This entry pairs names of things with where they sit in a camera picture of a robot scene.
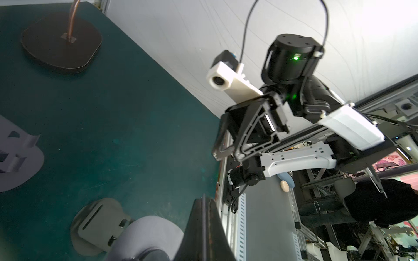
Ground brown metal jewelry stand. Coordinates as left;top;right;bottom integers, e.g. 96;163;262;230
21;1;102;74

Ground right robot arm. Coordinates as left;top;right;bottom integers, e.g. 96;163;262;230
207;34;394;212

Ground purple phone stand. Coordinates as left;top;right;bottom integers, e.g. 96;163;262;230
105;216;184;261
1;116;45;192

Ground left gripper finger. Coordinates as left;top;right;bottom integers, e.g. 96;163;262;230
174;195;236;261

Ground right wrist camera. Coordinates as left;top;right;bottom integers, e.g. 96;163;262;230
206;50;263;104

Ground green table mat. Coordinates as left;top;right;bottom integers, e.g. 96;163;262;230
1;2;219;261

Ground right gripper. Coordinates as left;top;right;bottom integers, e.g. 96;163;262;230
212;91;290;161

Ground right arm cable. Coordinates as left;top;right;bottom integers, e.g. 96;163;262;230
239;0;330;64

